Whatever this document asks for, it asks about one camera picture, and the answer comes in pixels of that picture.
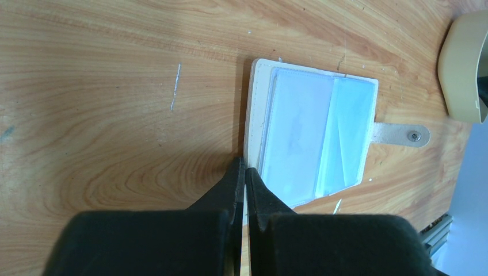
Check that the white leather card holder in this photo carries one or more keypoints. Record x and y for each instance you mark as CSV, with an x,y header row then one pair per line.
x,y
308,131

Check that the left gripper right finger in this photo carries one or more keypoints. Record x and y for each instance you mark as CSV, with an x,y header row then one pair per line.
x,y
283,242

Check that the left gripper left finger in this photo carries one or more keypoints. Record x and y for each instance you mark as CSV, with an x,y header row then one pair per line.
x,y
203,239

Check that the beige plate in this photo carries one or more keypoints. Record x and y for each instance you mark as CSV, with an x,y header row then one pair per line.
x,y
462,61

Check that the right side aluminium rail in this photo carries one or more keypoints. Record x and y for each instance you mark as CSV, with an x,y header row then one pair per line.
x,y
436,234

